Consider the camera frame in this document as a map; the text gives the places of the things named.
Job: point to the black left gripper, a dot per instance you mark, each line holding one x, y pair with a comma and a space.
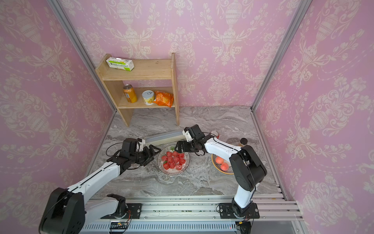
153, 153

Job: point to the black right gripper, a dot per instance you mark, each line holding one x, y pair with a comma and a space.
185, 144

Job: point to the cream plastic wrap dispenser box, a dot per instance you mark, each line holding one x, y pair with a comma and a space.
164, 138

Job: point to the clear plastic wrap sheet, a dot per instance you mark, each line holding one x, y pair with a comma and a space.
173, 163

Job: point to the patterned plate of strawberries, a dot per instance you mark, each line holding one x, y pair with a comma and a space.
173, 159

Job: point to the striped plate of peaches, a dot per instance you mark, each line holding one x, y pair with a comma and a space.
222, 165

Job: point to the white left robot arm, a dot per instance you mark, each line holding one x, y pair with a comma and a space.
69, 210

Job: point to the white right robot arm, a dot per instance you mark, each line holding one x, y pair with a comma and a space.
247, 167

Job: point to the orange chip bag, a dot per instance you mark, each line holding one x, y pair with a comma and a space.
163, 99

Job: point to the white yellow snack cup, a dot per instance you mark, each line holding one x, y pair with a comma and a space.
148, 97

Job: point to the brown spice jar black lid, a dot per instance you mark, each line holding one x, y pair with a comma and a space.
243, 142

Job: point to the orange drink can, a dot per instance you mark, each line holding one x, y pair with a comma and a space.
130, 93

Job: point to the wooden two-tier shelf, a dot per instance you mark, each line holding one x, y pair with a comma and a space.
148, 74

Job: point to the white green carton box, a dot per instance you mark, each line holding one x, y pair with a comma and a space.
120, 63

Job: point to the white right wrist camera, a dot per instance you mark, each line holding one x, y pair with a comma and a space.
187, 136

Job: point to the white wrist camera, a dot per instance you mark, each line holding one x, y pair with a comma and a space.
187, 136
141, 144

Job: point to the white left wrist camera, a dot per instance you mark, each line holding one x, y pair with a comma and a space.
141, 144

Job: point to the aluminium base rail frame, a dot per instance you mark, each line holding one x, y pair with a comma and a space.
203, 215

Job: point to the left aluminium corner post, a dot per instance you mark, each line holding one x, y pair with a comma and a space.
78, 45

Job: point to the aluminium corner post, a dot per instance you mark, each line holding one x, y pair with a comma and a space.
78, 45
286, 41

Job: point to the right aluminium corner post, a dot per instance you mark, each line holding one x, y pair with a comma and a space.
286, 41

